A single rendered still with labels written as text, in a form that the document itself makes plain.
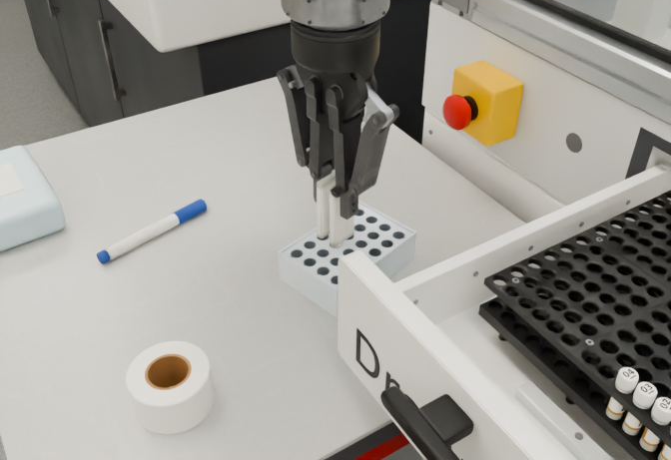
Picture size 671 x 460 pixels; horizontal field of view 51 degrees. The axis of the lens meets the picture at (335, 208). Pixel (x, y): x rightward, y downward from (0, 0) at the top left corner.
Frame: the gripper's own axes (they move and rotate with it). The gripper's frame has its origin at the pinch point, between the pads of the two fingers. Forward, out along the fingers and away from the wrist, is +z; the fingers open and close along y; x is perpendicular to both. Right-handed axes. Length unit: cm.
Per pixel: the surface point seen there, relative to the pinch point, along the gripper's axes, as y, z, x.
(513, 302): 22.6, -5.7, -4.7
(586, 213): 20.7, -4.4, 10.7
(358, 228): -0.6, 5.3, 4.3
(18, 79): -222, 84, 55
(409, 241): 5.1, 5.1, 6.0
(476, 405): 26.7, -8.1, -15.9
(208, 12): -47, -1, 22
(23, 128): -186, 84, 38
